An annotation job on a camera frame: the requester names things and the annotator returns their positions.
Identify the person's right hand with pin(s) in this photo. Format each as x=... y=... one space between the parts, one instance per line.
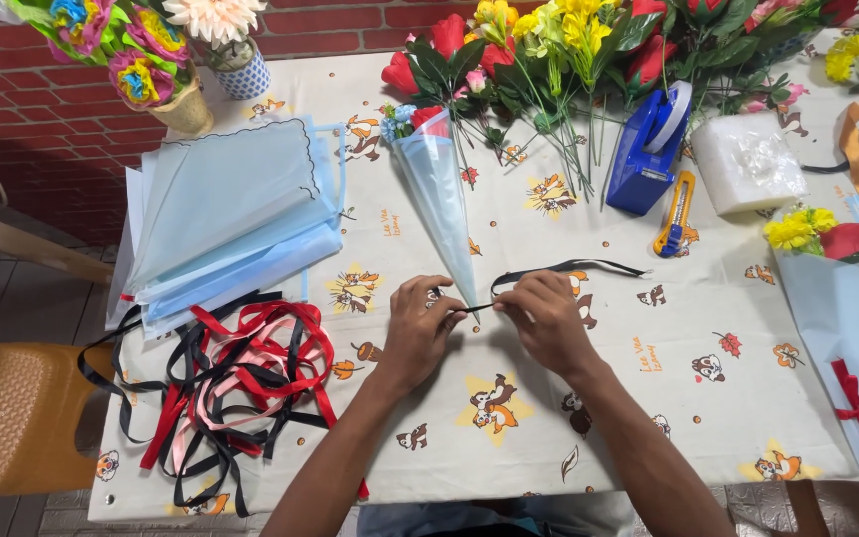
x=549 y=328

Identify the person's left hand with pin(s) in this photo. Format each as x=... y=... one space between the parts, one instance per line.
x=416 y=335

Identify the black ribbon strip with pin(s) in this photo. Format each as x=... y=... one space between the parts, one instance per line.
x=549 y=270

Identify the cartoon print tablecloth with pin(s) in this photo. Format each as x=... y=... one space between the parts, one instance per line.
x=474 y=298

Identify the light blue cone bouquet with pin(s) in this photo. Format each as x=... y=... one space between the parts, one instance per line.
x=437 y=198

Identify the yellow utility knife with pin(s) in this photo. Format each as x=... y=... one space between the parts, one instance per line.
x=675 y=220

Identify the blue tape dispenser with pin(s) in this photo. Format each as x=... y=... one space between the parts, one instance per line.
x=642 y=160

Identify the pile of red black ribbons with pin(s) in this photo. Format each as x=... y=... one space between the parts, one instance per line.
x=228 y=380

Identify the person's blue trousers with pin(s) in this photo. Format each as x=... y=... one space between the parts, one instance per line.
x=496 y=518

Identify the stack of blue wrapping sheets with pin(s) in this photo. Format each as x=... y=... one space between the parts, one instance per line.
x=228 y=216

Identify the stack of clear plastic bags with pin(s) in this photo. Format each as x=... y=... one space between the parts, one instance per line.
x=746 y=160

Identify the heap of artificial flowers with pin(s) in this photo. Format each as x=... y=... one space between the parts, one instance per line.
x=608 y=67

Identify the yellow flower bouquet red ribbon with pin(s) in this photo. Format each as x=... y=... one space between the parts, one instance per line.
x=832 y=313

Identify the blue patterned white vase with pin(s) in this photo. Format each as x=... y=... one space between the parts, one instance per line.
x=241 y=68

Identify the black ribbon piece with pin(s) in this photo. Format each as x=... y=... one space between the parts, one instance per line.
x=858 y=153

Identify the cream artificial dahlia flower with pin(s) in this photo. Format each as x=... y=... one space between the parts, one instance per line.
x=213 y=19

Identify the colourful paper flower bouquet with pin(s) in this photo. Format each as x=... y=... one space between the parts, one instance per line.
x=131 y=56

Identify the wooden bench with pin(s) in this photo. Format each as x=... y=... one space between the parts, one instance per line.
x=19 y=242

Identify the orange plastic chair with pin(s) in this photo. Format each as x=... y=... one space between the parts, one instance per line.
x=16 y=418

